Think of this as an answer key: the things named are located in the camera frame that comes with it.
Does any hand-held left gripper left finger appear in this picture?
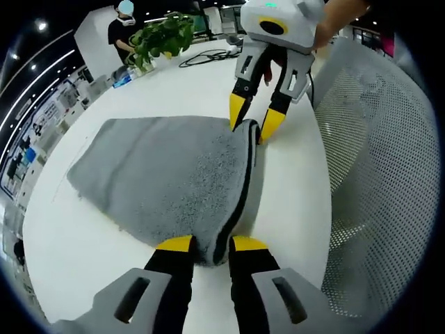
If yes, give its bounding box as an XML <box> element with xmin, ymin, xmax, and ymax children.
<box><xmin>92</xmin><ymin>234</ymin><xmax>196</xmax><ymax>334</ymax></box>

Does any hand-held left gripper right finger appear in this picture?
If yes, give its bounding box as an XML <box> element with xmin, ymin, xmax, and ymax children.
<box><xmin>228</xmin><ymin>235</ymin><xmax>344</xmax><ymax>334</ymax></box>

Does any grey towel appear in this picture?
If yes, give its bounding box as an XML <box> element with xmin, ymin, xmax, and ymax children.
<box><xmin>66</xmin><ymin>115</ymin><xmax>267</xmax><ymax>269</ymax></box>

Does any person's right hand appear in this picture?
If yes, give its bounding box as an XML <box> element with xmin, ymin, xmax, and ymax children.
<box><xmin>262</xmin><ymin>46</ymin><xmax>289</xmax><ymax>88</ymax></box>

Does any white table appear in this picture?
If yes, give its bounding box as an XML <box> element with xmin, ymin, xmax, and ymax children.
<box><xmin>22</xmin><ymin>37</ymin><xmax>335</xmax><ymax>325</ymax></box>

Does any green potted plant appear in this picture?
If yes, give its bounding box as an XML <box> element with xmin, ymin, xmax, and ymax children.
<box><xmin>126</xmin><ymin>13</ymin><xmax>196</xmax><ymax>77</ymax></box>

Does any grey mesh office chair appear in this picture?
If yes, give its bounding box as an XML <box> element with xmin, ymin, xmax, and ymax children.
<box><xmin>310</xmin><ymin>36</ymin><xmax>436</xmax><ymax>316</ymax></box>

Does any blue packet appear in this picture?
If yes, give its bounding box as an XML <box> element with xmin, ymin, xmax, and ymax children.
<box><xmin>112</xmin><ymin>74</ymin><xmax>134</xmax><ymax>88</ymax></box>

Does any black cable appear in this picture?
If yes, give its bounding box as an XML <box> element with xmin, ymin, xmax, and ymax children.
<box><xmin>178</xmin><ymin>48</ymin><xmax>241</xmax><ymax>69</ymax></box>

